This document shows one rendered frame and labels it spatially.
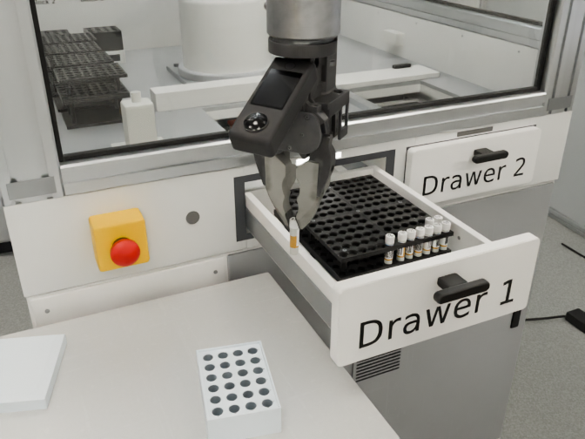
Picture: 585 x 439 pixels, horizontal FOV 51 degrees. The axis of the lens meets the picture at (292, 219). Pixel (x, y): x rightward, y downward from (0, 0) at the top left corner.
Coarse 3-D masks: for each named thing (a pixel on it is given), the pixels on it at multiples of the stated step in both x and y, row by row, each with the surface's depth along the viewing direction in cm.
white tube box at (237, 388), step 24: (216, 360) 77; (240, 360) 78; (264, 360) 77; (216, 384) 73; (240, 384) 74; (264, 384) 73; (216, 408) 70; (240, 408) 70; (264, 408) 70; (216, 432) 69; (240, 432) 70; (264, 432) 71
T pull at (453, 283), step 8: (440, 280) 73; (448, 280) 72; (456, 280) 72; (464, 280) 72; (480, 280) 72; (448, 288) 71; (456, 288) 71; (464, 288) 71; (472, 288) 71; (480, 288) 72; (440, 296) 70; (448, 296) 70; (456, 296) 70; (464, 296) 71
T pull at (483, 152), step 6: (474, 150) 110; (480, 150) 110; (486, 150) 110; (504, 150) 110; (474, 156) 108; (480, 156) 107; (486, 156) 108; (492, 156) 108; (498, 156) 109; (504, 156) 110; (474, 162) 108; (480, 162) 108
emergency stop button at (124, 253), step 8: (120, 240) 84; (128, 240) 84; (112, 248) 84; (120, 248) 84; (128, 248) 84; (136, 248) 85; (112, 256) 84; (120, 256) 84; (128, 256) 85; (136, 256) 85; (120, 264) 85; (128, 264) 85
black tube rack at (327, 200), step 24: (336, 192) 97; (360, 192) 97; (384, 192) 97; (336, 216) 89; (360, 216) 89; (384, 216) 90; (408, 216) 89; (312, 240) 89; (336, 240) 84; (360, 240) 83; (336, 264) 83; (360, 264) 83; (384, 264) 83
